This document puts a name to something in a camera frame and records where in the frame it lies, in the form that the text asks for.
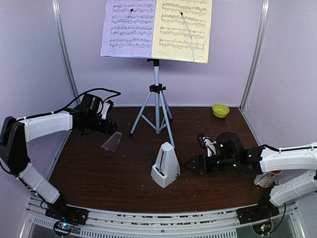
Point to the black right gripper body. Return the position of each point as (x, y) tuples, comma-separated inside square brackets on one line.
[(203, 158)]

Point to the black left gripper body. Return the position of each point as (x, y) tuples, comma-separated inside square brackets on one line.
[(107, 128)]

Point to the clear metronome front cover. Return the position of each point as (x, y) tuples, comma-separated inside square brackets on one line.
[(112, 143)]

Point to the white metronome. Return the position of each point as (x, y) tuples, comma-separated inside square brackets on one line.
[(166, 168)]

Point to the white folding music stand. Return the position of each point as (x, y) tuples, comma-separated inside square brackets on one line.
[(155, 110)]

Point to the purple sheet music page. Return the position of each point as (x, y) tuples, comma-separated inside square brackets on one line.
[(128, 29)]

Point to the yellow sheet music page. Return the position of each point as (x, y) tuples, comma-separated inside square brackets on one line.
[(182, 30)]

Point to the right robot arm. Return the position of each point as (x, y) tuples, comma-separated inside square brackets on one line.
[(228, 152)]

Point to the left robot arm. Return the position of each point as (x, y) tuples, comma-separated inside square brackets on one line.
[(91, 114)]

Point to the green bowl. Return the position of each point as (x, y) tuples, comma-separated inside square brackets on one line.
[(220, 110)]

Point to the white mug orange inside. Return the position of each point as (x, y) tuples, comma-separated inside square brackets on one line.
[(267, 179)]

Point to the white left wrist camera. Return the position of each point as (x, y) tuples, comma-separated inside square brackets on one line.
[(105, 107)]

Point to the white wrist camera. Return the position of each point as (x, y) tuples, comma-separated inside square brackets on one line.
[(105, 107), (206, 143)]

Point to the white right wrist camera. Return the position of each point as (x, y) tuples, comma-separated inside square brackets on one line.
[(206, 143)]

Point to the aluminium front rail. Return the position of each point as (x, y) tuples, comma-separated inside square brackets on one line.
[(222, 223)]

